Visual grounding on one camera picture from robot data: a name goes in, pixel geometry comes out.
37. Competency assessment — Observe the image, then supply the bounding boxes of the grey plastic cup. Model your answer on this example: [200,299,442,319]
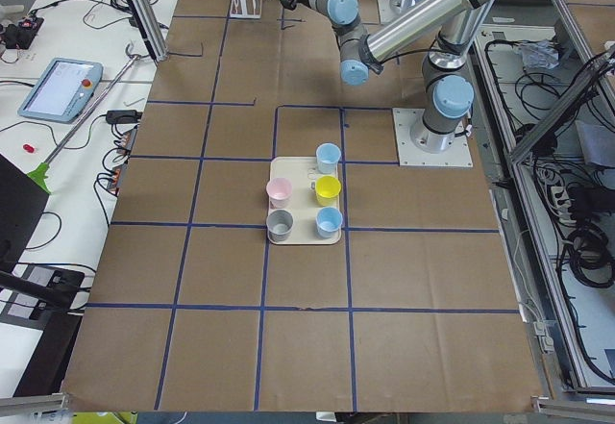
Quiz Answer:
[266,209,294,243]

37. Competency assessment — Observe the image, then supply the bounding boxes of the light blue cup near bunny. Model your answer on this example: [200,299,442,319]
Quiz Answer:
[316,142,341,174]

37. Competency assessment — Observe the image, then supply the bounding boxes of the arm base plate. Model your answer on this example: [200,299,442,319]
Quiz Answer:
[392,108,473,169]
[377,0,413,25]

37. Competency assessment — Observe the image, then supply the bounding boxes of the yellow plastic cup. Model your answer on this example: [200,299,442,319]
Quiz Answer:
[315,175,342,207]

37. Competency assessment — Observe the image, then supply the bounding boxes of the black monitor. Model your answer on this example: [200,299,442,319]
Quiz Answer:
[0,154,86,310]

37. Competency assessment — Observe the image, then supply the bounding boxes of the cream tray with bunny print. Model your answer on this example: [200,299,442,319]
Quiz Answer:
[267,157,342,245]

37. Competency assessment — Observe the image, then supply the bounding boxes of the aluminium frame post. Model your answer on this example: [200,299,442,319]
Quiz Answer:
[127,0,168,62]

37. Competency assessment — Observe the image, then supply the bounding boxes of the black power adapter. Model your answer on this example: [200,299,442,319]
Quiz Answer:
[105,110,142,125]

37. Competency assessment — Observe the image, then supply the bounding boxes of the metal rod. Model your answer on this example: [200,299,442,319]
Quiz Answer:
[40,53,143,166]

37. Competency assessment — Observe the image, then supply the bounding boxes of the pink plastic cup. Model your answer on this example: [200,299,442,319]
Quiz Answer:
[265,177,293,208]

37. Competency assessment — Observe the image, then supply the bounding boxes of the light blue cup tray corner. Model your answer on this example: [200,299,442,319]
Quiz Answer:
[316,207,343,238]

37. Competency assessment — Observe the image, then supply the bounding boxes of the teach pendant tablet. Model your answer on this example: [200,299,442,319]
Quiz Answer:
[17,58,103,123]

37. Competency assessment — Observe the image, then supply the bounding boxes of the green clamp tool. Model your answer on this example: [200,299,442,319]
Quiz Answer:
[27,162,51,194]

